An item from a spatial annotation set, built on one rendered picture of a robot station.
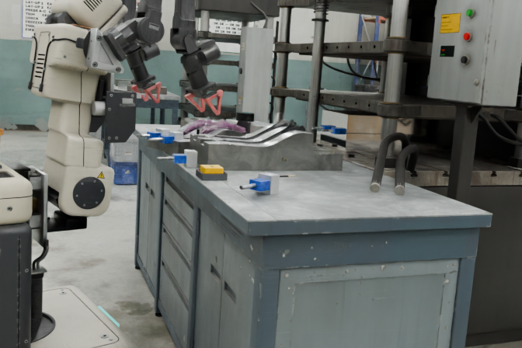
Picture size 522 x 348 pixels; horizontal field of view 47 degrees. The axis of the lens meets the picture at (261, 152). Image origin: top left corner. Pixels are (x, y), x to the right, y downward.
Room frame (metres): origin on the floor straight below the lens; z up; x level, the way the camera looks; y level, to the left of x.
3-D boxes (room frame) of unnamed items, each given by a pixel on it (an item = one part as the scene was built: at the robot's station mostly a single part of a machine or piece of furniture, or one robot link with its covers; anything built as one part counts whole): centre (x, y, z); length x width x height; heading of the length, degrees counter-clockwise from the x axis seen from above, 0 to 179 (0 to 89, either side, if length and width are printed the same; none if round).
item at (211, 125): (2.45, 0.19, 0.90); 0.26 x 0.18 x 0.08; 128
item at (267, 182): (1.62, 0.00, 0.83); 0.13 x 0.05 x 0.05; 139
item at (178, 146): (2.45, 0.19, 0.86); 0.50 x 0.26 x 0.11; 128
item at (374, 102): (3.00, -0.64, 0.96); 1.29 x 0.83 x 0.18; 21
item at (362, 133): (2.94, -0.57, 0.87); 0.50 x 0.27 x 0.17; 111
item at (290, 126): (2.15, 0.00, 0.92); 0.35 x 0.16 x 0.09; 111
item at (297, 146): (2.15, -0.02, 0.87); 0.50 x 0.26 x 0.14; 111
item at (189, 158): (1.98, 0.28, 0.83); 0.13 x 0.05 x 0.05; 108
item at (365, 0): (3.00, -0.64, 1.45); 1.29 x 0.82 x 0.19; 21
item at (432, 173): (3.01, -0.63, 0.76); 1.30 x 0.84 x 0.07; 21
